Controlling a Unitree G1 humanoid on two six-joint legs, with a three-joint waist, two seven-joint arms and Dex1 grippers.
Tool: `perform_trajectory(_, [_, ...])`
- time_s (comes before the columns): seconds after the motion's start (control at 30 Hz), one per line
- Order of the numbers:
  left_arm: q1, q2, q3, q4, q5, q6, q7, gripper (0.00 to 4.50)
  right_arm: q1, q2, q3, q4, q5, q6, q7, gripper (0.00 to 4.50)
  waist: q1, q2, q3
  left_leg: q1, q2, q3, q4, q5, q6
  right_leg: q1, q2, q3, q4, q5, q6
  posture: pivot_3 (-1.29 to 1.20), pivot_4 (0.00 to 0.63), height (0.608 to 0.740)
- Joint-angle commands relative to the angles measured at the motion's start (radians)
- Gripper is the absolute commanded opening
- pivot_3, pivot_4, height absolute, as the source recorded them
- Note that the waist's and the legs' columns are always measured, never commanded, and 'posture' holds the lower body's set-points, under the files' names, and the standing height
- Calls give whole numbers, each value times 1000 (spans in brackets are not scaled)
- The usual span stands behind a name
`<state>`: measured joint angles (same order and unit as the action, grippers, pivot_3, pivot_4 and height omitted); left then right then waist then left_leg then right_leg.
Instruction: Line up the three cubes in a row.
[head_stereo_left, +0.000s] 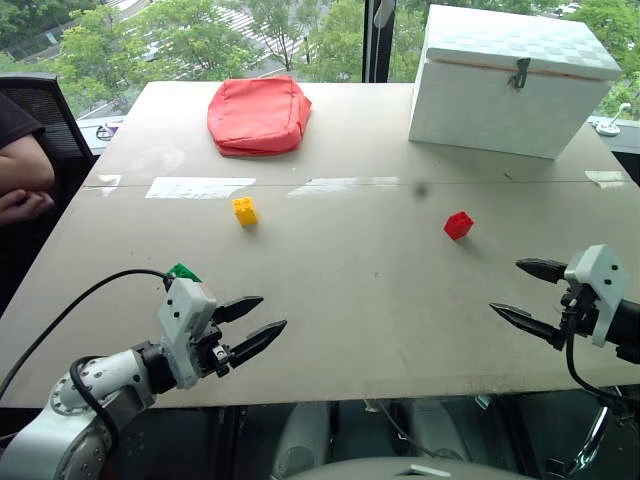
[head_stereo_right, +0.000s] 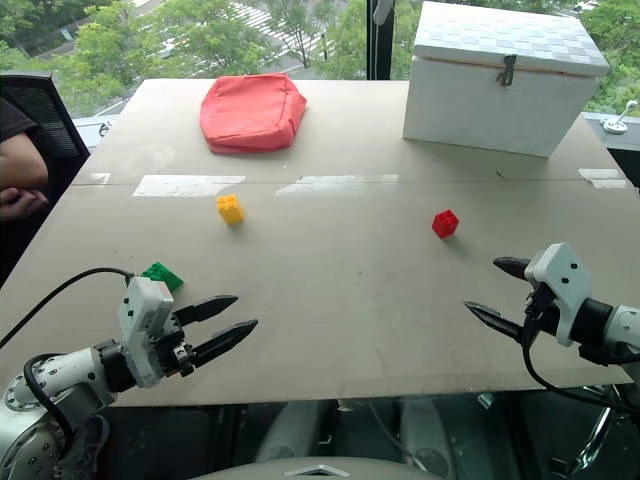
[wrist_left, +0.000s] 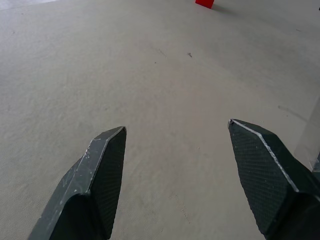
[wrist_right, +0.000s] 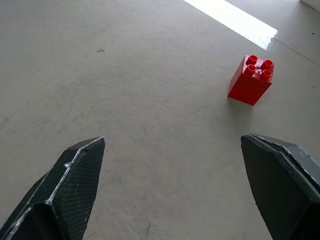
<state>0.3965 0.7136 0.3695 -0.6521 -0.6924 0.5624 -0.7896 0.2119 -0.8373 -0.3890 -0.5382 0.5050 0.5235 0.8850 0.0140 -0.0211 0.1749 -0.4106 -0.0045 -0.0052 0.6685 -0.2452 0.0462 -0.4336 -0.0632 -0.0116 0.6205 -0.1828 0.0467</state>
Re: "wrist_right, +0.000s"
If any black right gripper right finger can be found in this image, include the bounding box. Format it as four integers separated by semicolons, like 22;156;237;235
240;133;320;240

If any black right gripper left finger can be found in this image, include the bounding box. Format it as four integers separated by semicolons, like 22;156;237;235
0;136;106;240

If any red toy building block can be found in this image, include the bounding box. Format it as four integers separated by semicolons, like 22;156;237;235
227;54;275;107

